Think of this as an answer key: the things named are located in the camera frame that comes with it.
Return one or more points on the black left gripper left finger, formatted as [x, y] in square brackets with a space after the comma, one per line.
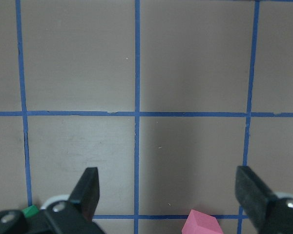
[86, 194]

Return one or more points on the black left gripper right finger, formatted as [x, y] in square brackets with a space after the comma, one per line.
[253, 195]

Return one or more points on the far green foam cube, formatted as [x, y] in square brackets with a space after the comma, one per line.
[30, 211]

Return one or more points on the pink foam cube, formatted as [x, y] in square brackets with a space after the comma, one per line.
[201, 223]

